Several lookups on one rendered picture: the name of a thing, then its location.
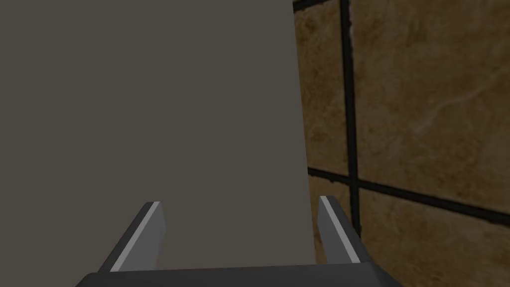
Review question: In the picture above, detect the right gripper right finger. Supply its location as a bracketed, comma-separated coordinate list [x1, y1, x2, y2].
[317, 195, 375, 265]

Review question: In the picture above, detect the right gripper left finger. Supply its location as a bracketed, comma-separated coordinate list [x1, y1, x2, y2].
[97, 201, 167, 274]

